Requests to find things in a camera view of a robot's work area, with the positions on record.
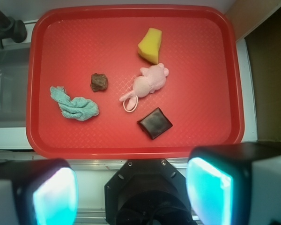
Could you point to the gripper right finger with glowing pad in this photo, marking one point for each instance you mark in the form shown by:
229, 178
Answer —
237, 184

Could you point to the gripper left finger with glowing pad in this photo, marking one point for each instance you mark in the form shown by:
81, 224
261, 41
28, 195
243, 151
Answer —
38, 192

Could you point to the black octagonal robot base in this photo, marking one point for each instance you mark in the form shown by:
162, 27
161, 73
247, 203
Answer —
147, 192

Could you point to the light blue cloth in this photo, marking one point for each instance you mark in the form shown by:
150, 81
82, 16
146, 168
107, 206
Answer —
78, 108

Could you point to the black square pouch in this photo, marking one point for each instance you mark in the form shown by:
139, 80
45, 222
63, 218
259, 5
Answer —
155, 124

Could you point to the brown rock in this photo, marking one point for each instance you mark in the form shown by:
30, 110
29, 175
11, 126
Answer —
99, 82

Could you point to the red plastic tray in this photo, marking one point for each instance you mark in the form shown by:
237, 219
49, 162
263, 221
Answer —
202, 96

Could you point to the metal sink basin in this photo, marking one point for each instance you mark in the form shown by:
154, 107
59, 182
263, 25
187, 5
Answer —
14, 66

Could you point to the pink plush toy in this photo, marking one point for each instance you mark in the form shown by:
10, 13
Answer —
152, 78

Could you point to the yellow sponge wedge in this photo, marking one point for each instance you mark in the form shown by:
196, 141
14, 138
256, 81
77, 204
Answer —
149, 46

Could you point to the black faucet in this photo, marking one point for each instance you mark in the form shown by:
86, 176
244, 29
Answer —
11, 29

